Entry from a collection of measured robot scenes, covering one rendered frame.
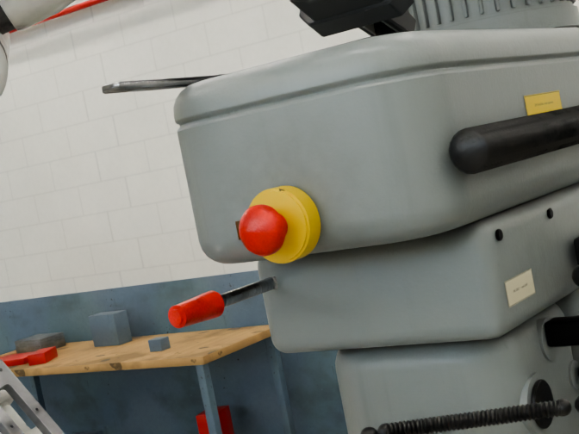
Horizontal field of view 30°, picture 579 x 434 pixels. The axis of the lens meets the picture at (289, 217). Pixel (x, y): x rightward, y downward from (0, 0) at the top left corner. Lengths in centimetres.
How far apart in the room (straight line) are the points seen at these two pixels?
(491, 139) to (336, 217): 13
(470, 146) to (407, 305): 18
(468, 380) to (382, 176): 23
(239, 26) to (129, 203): 143
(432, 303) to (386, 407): 14
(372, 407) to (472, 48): 34
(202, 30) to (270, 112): 564
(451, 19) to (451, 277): 37
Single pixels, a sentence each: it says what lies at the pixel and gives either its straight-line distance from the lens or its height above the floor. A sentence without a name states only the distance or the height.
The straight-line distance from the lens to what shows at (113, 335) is 684.
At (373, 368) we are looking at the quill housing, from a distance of 101.
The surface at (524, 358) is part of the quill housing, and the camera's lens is 100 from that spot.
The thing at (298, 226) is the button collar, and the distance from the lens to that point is 84.
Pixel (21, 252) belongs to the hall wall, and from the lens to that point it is 777.
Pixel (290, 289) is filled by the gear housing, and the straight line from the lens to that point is 99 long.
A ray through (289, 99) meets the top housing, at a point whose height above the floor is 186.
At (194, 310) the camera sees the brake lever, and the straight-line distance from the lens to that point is 90.
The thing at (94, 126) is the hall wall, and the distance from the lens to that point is 712.
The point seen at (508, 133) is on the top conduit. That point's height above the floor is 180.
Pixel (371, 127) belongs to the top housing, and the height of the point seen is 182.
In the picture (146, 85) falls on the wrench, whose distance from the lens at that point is 91.
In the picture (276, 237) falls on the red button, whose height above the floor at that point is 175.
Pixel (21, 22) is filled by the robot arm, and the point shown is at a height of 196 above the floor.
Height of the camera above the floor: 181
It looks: 3 degrees down
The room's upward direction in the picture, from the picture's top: 11 degrees counter-clockwise
